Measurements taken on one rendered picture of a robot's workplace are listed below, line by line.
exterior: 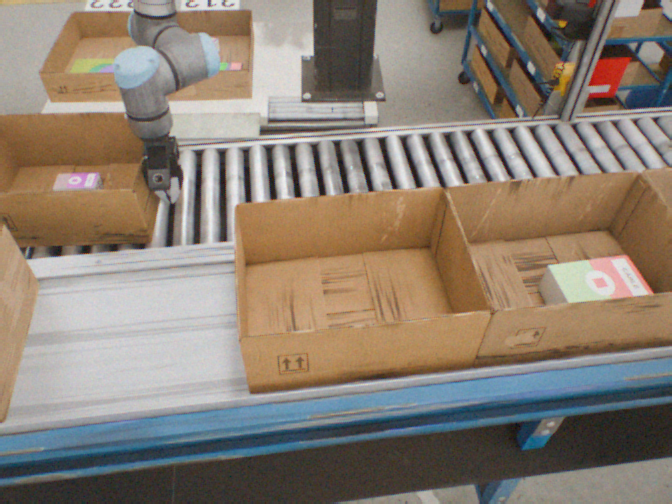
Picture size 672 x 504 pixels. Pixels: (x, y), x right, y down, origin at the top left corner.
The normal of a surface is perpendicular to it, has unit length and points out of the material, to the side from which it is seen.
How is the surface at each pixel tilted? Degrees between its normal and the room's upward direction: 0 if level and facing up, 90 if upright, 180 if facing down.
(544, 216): 89
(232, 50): 1
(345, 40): 90
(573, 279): 0
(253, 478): 0
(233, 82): 90
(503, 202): 89
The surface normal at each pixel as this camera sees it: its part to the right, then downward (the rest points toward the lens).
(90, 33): 0.05, 0.73
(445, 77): 0.01, -0.66
